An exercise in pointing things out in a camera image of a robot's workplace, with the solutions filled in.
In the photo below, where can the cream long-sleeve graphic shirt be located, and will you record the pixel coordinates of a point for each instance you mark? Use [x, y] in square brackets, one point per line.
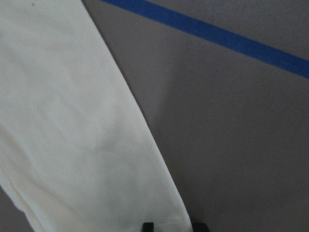
[76, 154]

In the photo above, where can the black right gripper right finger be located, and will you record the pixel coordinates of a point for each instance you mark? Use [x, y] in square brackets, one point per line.
[200, 227]

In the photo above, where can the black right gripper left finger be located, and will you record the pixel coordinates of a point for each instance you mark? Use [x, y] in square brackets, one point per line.
[148, 227]

